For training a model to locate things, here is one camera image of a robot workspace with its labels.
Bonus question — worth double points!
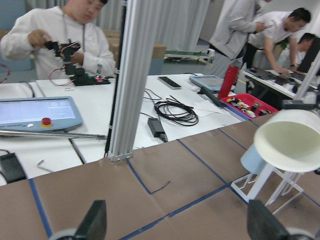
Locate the red bottle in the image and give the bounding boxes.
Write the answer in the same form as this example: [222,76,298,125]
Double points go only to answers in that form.
[217,65,240,99]

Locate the aluminium frame post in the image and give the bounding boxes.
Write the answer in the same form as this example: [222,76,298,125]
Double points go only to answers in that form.
[107,0,166,162]

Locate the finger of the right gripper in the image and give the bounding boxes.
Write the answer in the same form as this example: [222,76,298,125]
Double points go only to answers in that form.
[281,99,320,111]

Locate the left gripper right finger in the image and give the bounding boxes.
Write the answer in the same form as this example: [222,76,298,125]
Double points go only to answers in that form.
[247,199,290,240]

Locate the teach pendant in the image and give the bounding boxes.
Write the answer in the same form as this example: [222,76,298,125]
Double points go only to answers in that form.
[0,96,83,132]
[189,75,223,91]

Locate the light blue cup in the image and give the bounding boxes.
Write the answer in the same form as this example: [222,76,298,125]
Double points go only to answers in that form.
[240,143,267,175]

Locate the coiled black cable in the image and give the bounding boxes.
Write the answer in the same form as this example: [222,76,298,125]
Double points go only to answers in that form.
[153,94,200,126]

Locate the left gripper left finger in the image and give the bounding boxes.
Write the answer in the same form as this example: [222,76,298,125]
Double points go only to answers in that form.
[74,200,107,240]

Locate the reacher grabber tool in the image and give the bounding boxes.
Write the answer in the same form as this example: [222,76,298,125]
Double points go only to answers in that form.
[0,129,108,140]

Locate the black power adapter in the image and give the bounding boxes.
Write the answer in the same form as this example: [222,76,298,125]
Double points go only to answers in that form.
[147,117,168,143]

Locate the red parts bin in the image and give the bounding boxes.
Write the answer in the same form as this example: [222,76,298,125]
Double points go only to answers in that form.
[220,93,278,120]

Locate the cream white cup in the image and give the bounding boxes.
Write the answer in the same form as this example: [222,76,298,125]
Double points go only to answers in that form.
[253,109,320,173]

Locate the black smartphone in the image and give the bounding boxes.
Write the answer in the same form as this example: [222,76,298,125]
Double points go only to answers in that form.
[157,76,181,90]

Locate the white wire cup rack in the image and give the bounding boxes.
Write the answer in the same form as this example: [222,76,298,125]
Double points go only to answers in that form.
[230,164,305,215]

